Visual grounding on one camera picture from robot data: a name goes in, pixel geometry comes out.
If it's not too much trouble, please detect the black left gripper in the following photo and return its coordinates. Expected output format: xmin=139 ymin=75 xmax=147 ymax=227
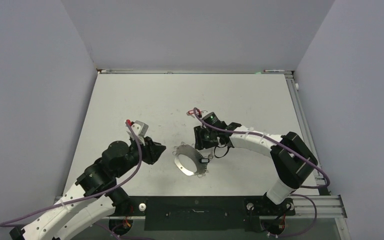
xmin=114 ymin=135 xmax=166 ymax=178

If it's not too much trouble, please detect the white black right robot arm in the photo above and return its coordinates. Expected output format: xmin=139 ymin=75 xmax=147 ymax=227
xmin=191 ymin=109 xmax=318 ymax=214

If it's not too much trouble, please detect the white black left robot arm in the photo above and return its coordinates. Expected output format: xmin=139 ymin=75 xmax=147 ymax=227
xmin=9 ymin=136 xmax=167 ymax=240

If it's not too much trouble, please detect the black key tag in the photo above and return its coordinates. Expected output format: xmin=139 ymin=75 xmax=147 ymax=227
xmin=199 ymin=158 xmax=210 ymax=164

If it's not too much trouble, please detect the red key tag with key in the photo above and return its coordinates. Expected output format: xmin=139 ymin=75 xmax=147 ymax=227
xmin=186 ymin=108 xmax=208 ymax=118

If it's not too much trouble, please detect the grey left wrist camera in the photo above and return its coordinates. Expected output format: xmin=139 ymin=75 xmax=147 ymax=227
xmin=126 ymin=120 xmax=149 ymax=144

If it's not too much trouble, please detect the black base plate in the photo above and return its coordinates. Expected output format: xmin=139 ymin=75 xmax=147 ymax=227
xmin=112 ymin=196 xmax=296 ymax=232

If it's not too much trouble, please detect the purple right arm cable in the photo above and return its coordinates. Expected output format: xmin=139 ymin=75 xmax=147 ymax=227
xmin=192 ymin=107 xmax=331 ymax=190

